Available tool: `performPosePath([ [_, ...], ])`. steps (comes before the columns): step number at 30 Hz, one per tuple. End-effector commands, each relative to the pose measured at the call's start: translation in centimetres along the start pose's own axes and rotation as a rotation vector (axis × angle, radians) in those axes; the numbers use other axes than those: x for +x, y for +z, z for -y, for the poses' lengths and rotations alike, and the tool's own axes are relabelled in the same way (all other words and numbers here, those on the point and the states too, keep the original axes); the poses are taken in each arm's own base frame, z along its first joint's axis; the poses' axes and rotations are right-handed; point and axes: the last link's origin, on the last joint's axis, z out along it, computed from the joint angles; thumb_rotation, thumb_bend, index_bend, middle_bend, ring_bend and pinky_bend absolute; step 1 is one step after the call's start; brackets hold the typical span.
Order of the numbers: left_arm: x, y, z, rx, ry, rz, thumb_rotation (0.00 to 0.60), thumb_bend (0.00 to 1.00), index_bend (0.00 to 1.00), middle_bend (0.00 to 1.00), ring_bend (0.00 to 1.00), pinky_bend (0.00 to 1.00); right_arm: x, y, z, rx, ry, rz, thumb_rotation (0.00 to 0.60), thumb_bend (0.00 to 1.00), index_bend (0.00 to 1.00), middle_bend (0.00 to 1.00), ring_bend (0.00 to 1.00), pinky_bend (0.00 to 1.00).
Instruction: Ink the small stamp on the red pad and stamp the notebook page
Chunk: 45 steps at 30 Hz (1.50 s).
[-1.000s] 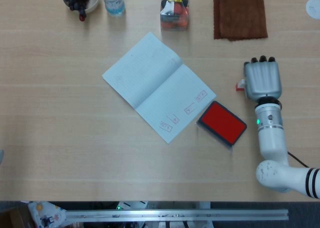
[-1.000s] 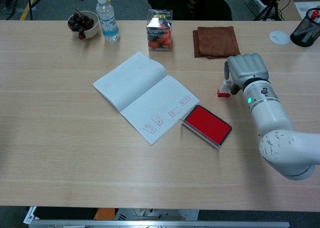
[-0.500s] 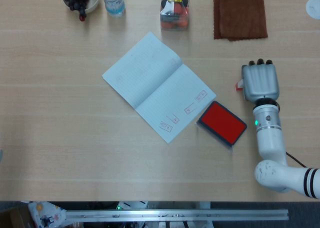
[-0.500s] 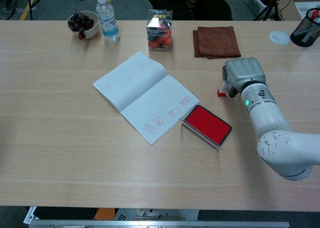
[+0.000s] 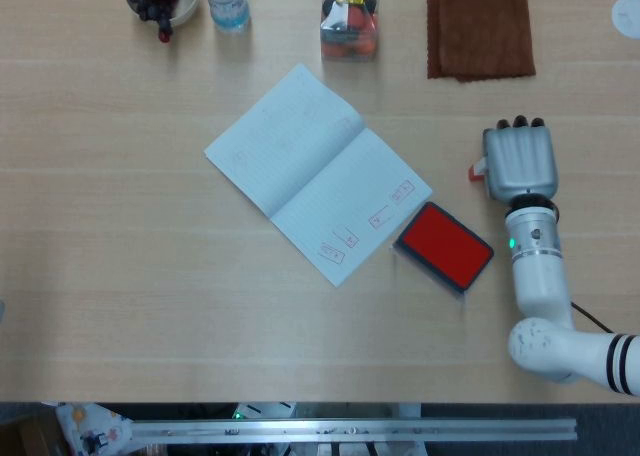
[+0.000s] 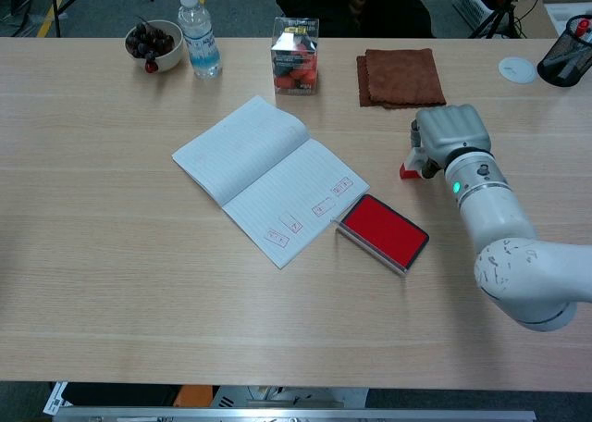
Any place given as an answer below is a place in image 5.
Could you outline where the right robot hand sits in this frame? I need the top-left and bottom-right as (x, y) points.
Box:
(482, 114), (560, 205)

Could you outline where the small red white stamp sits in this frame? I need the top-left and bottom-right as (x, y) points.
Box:
(467, 155), (489, 183)

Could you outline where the clear bag of snacks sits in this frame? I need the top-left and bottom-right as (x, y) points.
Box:
(319, 0), (380, 63)

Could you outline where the open white notebook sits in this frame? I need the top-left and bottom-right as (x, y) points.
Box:
(203, 62), (434, 289)

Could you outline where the red ink pad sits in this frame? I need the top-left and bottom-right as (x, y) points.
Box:
(389, 200), (495, 305)

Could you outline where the folded brown cloth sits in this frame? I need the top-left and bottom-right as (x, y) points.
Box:
(426, 0), (537, 83)

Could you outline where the white round disc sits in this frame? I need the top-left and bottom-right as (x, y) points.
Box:
(611, 0), (640, 40)

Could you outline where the clear plastic water bottle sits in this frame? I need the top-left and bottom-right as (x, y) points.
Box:
(198, 0), (251, 35)

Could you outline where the white bowl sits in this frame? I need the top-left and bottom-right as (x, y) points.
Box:
(123, 0), (202, 27)

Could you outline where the white printed plastic bag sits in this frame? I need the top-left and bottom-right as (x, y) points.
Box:
(54, 401), (135, 456)

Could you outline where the brown cardboard box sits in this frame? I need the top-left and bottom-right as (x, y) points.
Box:
(0, 410), (66, 456)

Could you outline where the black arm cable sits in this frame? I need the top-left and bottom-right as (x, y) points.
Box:
(569, 300), (615, 335)

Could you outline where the aluminium rail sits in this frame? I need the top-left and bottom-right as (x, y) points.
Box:
(130, 417), (579, 448)

